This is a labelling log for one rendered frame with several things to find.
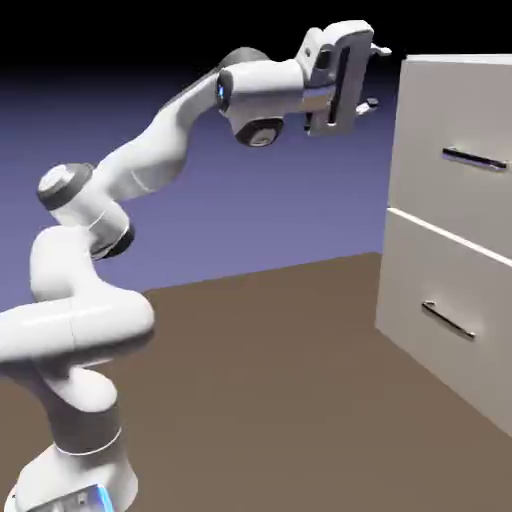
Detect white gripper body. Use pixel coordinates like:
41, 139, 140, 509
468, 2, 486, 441
306, 20, 376, 138

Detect white drawer front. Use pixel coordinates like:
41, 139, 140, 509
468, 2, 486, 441
386, 58, 512, 260
374, 209, 512, 444

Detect white cabinet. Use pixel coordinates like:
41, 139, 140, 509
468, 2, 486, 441
374, 53, 512, 444

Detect silver bar handle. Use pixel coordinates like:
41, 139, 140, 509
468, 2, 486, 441
441, 146, 509, 172
421, 300, 477, 341

